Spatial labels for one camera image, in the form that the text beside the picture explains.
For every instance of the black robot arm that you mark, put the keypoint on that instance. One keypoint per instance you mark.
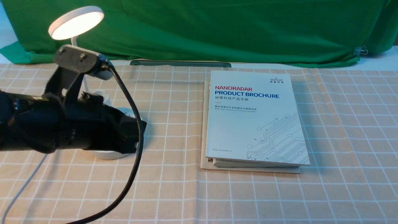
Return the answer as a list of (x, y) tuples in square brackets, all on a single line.
[(46, 124)]

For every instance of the white round desk lamp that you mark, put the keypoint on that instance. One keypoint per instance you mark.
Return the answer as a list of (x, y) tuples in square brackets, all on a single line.
[(70, 26)]

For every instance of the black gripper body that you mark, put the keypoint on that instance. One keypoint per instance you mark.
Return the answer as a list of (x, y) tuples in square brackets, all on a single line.
[(91, 125)]

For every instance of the green backdrop cloth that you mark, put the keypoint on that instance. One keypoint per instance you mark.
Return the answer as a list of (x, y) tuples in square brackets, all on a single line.
[(305, 33)]

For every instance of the orange grid tablecloth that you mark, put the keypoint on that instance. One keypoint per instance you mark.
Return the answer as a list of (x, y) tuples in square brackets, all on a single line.
[(349, 121)]

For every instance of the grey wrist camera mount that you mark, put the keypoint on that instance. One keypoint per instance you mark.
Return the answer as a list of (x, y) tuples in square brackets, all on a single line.
[(73, 64)]

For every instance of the silver binder clip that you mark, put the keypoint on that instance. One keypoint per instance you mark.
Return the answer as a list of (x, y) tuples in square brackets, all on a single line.
[(360, 51)]

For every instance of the dark grey flat bar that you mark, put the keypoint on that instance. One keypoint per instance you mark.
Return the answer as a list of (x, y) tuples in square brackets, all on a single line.
[(180, 63)]

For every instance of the white product brochure book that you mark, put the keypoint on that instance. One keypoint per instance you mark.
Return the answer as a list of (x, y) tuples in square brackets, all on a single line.
[(253, 121)]

